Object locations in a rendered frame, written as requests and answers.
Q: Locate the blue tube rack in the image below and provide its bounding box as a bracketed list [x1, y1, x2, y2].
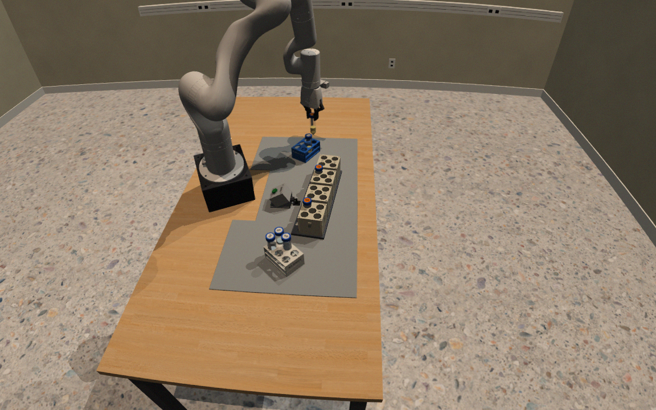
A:
[292, 138, 320, 163]

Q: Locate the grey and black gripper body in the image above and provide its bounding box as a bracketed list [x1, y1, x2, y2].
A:
[301, 86, 323, 109]

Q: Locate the beige bucket adapter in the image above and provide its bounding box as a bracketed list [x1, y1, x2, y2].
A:
[297, 202, 327, 236]
[305, 184, 332, 217]
[317, 154, 341, 182]
[310, 169, 337, 199]

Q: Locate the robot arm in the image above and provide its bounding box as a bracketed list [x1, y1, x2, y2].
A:
[178, 0, 329, 183]

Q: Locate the beige tube rack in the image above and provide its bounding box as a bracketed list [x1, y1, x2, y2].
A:
[264, 239, 305, 277]

